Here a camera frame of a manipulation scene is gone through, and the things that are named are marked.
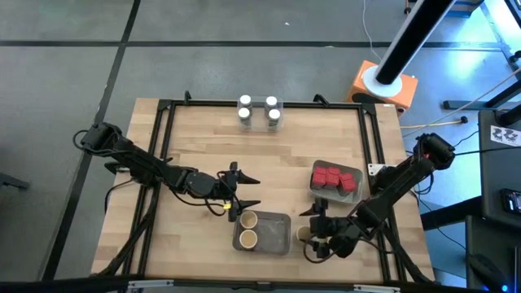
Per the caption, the clear plastic bin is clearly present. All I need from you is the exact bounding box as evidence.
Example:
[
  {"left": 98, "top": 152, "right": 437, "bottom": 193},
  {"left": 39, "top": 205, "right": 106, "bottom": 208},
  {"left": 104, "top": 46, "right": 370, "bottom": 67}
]
[{"left": 236, "top": 96, "right": 285, "bottom": 133}]

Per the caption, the yellow cable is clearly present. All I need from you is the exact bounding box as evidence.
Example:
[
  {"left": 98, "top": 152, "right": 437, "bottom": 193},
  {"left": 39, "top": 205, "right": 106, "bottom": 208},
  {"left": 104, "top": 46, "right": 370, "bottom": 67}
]
[{"left": 401, "top": 119, "right": 467, "bottom": 129}]

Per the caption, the black desk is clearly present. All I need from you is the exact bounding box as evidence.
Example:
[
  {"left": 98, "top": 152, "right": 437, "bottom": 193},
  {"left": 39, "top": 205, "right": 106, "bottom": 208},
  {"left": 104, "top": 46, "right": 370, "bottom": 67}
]
[{"left": 478, "top": 108, "right": 521, "bottom": 229}]

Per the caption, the light grey plastic bin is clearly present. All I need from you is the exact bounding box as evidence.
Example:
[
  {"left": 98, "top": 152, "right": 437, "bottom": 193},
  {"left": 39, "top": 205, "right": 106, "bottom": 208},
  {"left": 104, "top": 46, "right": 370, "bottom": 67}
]
[{"left": 307, "top": 159, "right": 365, "bottom": 205}]

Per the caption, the silver aluminium bracket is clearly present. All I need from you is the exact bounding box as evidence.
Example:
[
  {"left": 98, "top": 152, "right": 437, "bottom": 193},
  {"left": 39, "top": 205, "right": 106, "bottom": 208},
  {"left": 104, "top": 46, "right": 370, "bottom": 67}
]
[
  {"left": 127, "top": 279, "right": 175, "bottom": 289},
  {"left": 352, "top": 284, "right": 402, "bottom": 293}
]

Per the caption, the orange box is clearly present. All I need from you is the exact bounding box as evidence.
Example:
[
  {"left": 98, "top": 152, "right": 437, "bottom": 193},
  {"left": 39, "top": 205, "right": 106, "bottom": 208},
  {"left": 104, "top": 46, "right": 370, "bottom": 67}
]
[{"left": 345, "top": 59, "right": 419, "bottom": 118}]

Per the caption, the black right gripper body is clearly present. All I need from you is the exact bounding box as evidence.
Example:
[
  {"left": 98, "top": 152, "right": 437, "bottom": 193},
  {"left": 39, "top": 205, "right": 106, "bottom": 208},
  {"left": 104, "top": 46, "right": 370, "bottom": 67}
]
[{"left": 311, "top": 198, "right": 359, "bottom": 260}]

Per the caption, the black computer mouse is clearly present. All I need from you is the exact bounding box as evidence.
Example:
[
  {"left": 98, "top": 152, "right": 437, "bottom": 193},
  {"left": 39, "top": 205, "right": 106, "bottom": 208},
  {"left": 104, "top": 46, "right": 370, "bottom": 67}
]
[{"left": 470, "top": 254, "right": 506, "bottom": 292}]

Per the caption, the white printed sticker sheet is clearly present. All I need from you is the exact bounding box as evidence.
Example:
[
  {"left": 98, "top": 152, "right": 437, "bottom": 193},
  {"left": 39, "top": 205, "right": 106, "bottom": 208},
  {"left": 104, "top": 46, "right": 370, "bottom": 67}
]
[{"left": 490, "top": 125, "right": 521, "bottom": 147}]

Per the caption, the black pole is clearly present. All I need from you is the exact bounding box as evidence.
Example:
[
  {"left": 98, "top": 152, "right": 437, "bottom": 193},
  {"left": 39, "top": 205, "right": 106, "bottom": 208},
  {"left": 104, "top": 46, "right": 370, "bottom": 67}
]
[{"left": 374, "top": 0, "right": 457, "bottom": 85}]

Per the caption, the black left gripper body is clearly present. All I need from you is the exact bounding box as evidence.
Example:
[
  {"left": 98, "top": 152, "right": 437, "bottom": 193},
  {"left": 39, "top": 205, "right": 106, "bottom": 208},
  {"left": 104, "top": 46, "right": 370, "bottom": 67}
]
[{"left": 213, "top": 161, "right": 242, "bottom": 223}]

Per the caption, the black smartphone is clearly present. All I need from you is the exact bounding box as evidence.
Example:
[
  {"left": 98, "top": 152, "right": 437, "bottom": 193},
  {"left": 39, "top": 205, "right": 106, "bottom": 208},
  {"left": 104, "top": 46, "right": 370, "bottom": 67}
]
[{"left": 501, "top": 188, "right": 521, "bottom": 216}]

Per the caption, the thin white cable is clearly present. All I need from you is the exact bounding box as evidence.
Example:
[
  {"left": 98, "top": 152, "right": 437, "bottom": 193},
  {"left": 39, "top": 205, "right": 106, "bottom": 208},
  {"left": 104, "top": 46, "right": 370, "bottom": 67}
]
[{"left": 361, "top": 0, "right": 383, "bottom": 62}]

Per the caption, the black stand foot bar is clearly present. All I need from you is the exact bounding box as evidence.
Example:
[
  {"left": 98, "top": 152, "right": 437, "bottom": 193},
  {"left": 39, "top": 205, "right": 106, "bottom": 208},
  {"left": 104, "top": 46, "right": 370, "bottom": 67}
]
[{"left": 442, "top": 79, "right": 521, "bottom": 111}]

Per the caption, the smoky transparent plastic bin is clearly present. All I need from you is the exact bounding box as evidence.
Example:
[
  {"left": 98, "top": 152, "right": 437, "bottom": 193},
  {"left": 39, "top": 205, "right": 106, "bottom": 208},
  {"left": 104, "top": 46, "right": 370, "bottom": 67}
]
[{"left": 231, "top": 210, "right": 292, "bottom": 256}]

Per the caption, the dark floor stand leg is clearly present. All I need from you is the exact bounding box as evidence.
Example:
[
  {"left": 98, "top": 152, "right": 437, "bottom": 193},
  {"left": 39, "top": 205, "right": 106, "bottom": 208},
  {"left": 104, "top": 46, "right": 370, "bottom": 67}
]
[{"left": 0, "top": 173, "right": 32, "bottom": 190}]

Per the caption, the white round base plate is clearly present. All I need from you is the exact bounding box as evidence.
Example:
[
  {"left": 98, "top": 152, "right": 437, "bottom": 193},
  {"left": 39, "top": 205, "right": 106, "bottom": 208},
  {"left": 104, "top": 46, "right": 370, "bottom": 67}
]
[{"left": 361, "top": 64, "right": 404, "bottom": 98}]

